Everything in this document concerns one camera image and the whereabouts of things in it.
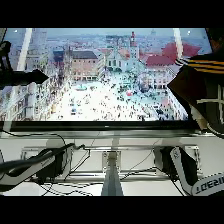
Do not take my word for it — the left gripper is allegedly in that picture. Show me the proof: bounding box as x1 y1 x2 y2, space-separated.
0 68 36 91

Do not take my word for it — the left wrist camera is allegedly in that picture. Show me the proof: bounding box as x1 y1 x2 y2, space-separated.
0 40 14 72

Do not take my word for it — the black cable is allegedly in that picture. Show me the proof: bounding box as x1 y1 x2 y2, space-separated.
119 166 158 183
63 143 93 183
31 179 95 197
0 129 70 151

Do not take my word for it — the silver frame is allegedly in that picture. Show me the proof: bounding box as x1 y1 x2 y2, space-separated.
0 129 224 197

